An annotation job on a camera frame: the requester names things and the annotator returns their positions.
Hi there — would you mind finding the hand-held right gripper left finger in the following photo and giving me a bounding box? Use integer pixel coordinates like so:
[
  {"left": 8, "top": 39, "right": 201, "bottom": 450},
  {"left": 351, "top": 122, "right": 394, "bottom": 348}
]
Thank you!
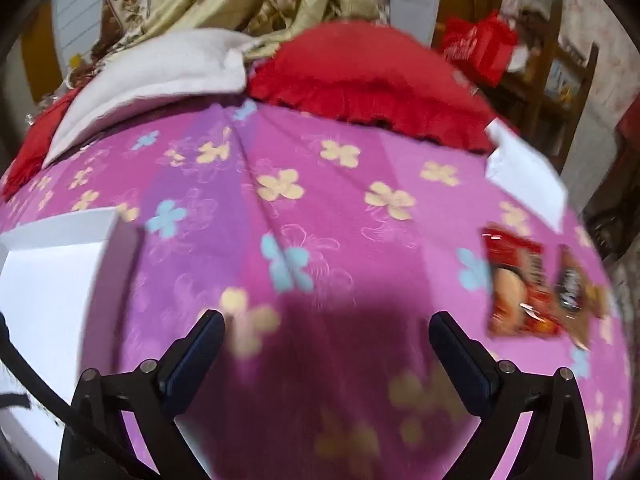
[{"left": 57, "top": 310, "right": 226, "bottom": 480}]

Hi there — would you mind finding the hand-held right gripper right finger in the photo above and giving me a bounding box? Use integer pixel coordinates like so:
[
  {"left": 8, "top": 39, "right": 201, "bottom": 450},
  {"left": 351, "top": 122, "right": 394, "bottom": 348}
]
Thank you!
[{"left": 429, "top": 311, "right": 608, "bottom": 480}]

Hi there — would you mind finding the white shallow box tray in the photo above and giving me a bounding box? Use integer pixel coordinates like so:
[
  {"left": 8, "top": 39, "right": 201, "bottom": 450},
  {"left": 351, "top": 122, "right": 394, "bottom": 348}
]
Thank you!
[{"left": 0, "top": 207, "right": 143, "bottom": 480}]

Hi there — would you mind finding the red snack packet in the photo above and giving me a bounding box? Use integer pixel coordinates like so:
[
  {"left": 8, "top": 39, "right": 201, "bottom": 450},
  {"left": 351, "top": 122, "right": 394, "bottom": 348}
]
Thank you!
[{"left": 481, "top": 227, "right": 563, "bottom": 343}]

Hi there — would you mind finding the brown snack packet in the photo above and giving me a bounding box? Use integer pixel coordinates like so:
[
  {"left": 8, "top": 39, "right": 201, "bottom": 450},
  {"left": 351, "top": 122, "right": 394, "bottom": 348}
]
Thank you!
[{"left": 555, "top": 245, "right": 608, "bottom": 351}]

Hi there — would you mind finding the purple floral bedsheet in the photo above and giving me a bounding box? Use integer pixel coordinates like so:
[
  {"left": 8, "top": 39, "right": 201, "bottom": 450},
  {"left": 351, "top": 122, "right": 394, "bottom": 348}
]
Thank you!
[{"left": 0, "top": 97, "right": 628, "bottom": 480}]

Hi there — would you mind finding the white paper sheet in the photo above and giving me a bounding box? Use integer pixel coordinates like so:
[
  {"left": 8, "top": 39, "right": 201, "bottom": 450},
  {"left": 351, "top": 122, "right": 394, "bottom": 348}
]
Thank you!
[{"left": 484, "top": 119, "right": 568, "bottom": 233}]

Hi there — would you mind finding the red ruffled pillow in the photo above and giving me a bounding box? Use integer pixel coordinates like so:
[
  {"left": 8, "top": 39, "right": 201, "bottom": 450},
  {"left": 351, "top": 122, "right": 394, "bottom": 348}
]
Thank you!
[
  {"left": 247, "top": 25, "right": 516, "bottom": 153},
  {"left": 2, "top": 87, "right": 76, "bottom": 201}
]

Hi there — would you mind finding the white pillow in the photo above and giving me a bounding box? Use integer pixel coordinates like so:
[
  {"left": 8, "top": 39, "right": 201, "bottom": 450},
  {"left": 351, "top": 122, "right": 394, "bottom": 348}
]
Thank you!
[{"left": 42, "top": 29, "right": 263, "bottom": 170}]

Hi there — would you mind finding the wooden shelf rack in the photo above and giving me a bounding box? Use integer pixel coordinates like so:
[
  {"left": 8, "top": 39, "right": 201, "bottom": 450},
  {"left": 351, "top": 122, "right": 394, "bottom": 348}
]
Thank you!
[{"left": 500, "top": 0, "right": 601, "bottom": 171}]

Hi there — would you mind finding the red shopping bag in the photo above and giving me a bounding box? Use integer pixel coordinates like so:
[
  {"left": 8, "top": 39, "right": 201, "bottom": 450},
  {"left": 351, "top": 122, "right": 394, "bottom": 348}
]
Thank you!
[{"left": 435, "top": 12, "right": 521, "bottom": 86}]

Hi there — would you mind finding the black cable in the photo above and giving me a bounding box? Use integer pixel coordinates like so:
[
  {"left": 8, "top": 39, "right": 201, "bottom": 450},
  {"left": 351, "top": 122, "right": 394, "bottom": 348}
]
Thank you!
[{"left": 0, "top": 312, "right": 161, "bottom": 480}]

